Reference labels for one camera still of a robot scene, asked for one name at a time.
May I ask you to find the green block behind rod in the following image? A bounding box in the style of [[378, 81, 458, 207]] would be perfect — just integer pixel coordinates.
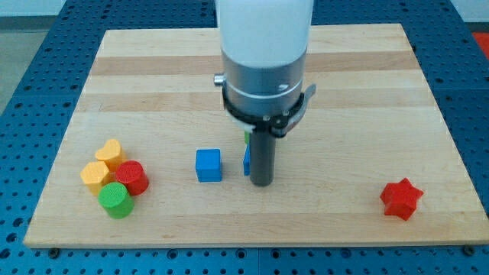
[[244, 131, 250, 145]]

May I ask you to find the yellow heart block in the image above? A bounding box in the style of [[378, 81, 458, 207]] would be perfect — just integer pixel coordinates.
[[95, 139, 127, 172]]

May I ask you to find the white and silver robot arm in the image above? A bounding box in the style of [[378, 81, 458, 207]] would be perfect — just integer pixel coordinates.
[[215, 0, 314, 116]]

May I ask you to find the blue triangle block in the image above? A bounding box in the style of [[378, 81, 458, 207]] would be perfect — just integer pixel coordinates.
[[242, 144, 251, 176]]

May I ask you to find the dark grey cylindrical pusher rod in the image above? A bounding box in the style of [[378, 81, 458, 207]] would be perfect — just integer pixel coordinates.
[[249, 131, 276, 187]]

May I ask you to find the green cylinder block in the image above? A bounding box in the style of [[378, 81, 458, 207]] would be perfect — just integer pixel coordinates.
[[98, 182, 134, 219]]

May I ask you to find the black clamp ring with lever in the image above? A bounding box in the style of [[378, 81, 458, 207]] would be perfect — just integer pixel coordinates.
[[221, 83, 318, 139]]

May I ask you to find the yellow hexagon block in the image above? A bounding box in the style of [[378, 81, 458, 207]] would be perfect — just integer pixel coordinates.
[[79, 161, 114, 196]]

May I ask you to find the red cylinder block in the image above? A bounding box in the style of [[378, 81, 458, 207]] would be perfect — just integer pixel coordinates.
[[115, 160, 149, 196]]

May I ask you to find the red star block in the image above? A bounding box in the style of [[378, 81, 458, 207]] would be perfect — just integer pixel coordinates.
[[380, 178, 424, 221]]

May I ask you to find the blue cube block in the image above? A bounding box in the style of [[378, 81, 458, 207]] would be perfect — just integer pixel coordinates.
[[195, 148, 222, 182]]

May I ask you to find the wooden board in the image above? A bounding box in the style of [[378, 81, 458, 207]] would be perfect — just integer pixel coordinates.
[[24, 24, 488, 249]]

